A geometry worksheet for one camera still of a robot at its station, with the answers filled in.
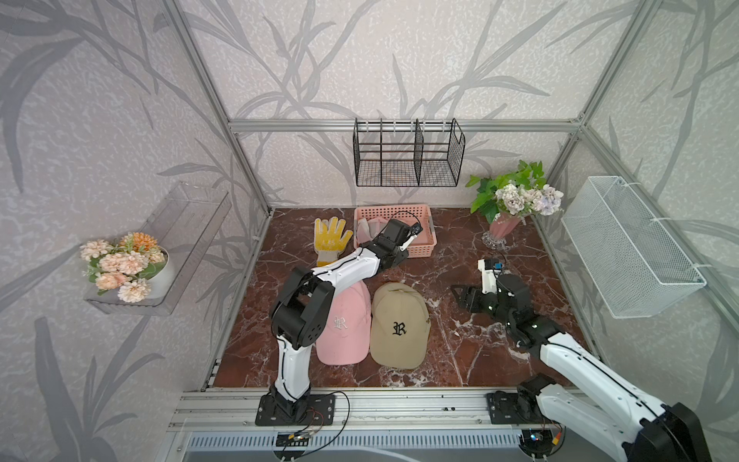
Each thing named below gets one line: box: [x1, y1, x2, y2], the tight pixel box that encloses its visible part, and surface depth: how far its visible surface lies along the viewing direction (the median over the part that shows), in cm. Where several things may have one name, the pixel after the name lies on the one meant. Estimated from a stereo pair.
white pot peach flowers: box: [79, 231, 176, 304], surface depth 52 cm
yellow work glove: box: [313, 216, 354, 267], surface depth 114 cm
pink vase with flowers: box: [466, 160, 564, 250], surface depth 88 cm
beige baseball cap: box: [369, 282, 432, 370], surface depth 86 cm
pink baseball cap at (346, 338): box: [315, 280, 373, 366], surface depth 84 cm
